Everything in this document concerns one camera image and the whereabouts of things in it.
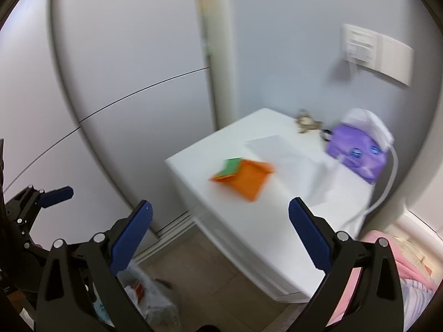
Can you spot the white wall socket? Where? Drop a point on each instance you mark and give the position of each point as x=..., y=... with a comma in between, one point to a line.
x=360, y=45

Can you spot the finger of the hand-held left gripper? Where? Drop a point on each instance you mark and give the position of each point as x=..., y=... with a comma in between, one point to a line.
x=57, y=195

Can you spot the striped cloth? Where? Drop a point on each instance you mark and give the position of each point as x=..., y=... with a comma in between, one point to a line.
x=417, y=301

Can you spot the white paper sheet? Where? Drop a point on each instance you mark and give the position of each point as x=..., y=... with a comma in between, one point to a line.
x=287, y=160

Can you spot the white nightstand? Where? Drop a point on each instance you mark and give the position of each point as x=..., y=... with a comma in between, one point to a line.
x=259, y=231

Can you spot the orange snack packet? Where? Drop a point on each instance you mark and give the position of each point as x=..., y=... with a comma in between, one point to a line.
x=249, y=179

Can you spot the clear plastic trash bag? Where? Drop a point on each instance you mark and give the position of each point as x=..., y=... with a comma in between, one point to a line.
x=155, y=304

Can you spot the white wardrobe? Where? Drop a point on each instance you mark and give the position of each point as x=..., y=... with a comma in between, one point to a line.
x=121, y=76

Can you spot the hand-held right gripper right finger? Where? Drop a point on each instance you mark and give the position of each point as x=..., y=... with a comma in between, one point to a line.
x=309, y=237

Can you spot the white bed headboard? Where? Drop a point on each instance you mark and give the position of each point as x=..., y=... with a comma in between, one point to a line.
x=418, y=223

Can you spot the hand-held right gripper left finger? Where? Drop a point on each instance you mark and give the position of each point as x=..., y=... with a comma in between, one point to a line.
x=131, y=238

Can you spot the purple tissue pack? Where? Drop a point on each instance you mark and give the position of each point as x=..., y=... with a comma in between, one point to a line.
x=356, y=152

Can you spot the small black object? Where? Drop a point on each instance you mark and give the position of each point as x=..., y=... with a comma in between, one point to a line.
x=326, y=135

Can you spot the pink blanket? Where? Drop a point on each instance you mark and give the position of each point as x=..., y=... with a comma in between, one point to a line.
x=410, y=266

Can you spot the white light switch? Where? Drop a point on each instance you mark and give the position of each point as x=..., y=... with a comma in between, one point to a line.
x=396, y=60

